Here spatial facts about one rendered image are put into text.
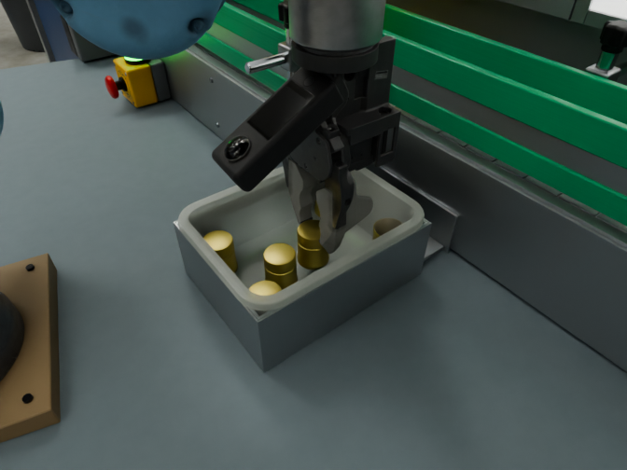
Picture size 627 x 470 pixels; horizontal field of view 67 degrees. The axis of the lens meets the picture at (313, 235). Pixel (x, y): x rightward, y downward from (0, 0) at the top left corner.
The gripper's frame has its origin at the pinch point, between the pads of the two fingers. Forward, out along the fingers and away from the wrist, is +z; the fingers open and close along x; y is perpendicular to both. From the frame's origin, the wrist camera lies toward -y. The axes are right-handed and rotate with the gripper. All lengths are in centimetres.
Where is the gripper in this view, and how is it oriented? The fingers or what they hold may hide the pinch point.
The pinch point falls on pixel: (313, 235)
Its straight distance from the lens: 50.9
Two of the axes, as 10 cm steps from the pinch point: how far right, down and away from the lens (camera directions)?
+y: 8.2, -3.8, 4.3
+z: 0.0, 7.5, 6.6
